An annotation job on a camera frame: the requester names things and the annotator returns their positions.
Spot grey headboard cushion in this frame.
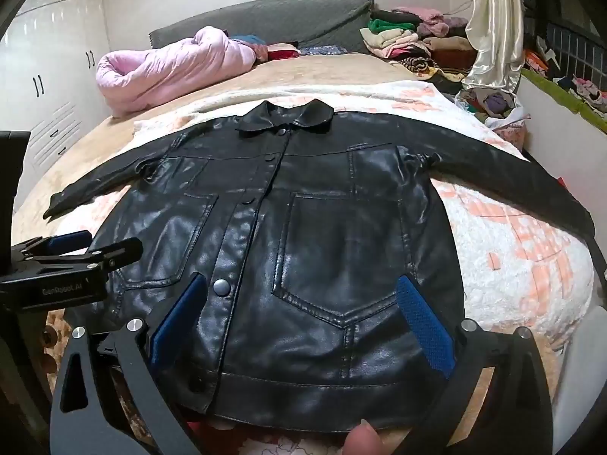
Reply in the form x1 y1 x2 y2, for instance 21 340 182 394
148 0 375 55

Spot cream satin curtain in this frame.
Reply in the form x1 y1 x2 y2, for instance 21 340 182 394
462 0 525 93

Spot pile of folded clothes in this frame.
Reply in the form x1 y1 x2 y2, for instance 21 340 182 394
359 7 475 93

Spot pink quilt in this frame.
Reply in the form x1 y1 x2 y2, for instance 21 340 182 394
96 27 257 115

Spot window grille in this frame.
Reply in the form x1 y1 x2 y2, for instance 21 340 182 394
545 24 607 86

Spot person's right hand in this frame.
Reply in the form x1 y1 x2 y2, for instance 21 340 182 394
342 419 387 455

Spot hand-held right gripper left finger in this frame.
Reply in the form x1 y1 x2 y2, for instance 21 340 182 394
50 272 209 455

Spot blue patterned cloth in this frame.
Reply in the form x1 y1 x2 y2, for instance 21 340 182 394
300 44 347 56

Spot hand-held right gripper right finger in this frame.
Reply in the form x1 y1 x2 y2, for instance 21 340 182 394
393 275 553 455

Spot floral bag of clothes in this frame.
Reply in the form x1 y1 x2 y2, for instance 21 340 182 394
455 88 529 143

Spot white wardrobe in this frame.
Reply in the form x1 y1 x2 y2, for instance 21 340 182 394
0 0 112 209

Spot green windowsill cover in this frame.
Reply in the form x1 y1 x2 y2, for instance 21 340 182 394
520 67 607 133

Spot red folded cloth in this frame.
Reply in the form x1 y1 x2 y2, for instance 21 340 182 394
267 44 302 61

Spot clothes on windowsill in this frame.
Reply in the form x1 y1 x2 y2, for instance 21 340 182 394
524 38 607 112

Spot white and pink blanket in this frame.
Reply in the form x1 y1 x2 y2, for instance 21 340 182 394
45 78 596 455

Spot black leather jacket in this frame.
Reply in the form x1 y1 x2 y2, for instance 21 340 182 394
44 99 596 434

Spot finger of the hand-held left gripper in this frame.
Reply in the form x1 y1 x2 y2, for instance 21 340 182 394
12 230 94 259
28 238 144 273

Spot beige bed sheet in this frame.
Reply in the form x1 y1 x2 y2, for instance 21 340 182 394
12 50 468 323

